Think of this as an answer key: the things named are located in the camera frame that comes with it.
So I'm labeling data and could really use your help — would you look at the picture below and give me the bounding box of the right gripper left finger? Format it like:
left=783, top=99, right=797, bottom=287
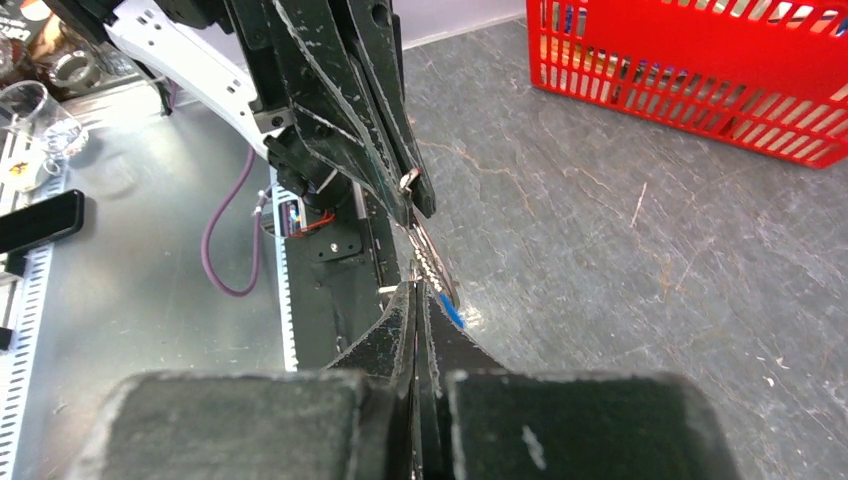
left=67, top=282, right=418, bottom=479

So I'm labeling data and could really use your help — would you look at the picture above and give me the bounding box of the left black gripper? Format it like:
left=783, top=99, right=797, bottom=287
left=225, top=1, right=436, bottom=228

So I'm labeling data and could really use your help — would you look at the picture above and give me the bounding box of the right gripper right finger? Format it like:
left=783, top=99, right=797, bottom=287
left=418, top=294, right=740, bottom=479

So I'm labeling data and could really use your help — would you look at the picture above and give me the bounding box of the blue tag key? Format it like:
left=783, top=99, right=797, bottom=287
left=439, top=292, right=465, bottom=330

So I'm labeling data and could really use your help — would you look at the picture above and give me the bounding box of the keyring with key bunch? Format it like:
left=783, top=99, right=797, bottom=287
left=399, top=167, right=459, bottom=313

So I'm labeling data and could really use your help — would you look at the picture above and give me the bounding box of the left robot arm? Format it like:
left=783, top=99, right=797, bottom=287
left=49, top=1, right=436, bottom=227

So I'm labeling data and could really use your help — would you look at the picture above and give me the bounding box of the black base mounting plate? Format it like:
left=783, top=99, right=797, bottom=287
left=274, top=187, right=400, bottom=371

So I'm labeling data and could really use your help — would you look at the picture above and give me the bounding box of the black phone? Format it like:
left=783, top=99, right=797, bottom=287
left=1, top=189, right=86, bottom=254

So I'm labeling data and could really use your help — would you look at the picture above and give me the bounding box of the clear glass cup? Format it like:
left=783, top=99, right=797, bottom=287
left=1, top=80, right=89, bottom=159

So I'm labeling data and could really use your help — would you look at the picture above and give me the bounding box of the red plastic shopping basket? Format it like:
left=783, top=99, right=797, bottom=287
left=526, top=0, right=847, bottom=168

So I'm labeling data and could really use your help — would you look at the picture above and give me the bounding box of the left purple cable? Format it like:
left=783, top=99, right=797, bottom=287
left=200, top=145, right=276, bottom=298

